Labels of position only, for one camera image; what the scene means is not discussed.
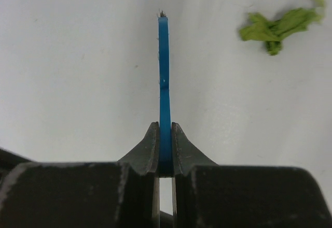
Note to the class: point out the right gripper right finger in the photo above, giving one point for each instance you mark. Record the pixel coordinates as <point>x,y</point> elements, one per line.
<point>206,194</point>

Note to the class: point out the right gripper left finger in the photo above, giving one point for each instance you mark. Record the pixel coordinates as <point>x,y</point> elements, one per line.
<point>124,193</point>

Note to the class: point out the blue hand brush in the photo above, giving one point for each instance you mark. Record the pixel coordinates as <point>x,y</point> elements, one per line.
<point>165,151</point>

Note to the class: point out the green paper scrap right cluster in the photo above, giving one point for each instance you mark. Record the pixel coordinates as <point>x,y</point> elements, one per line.
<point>272,33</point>

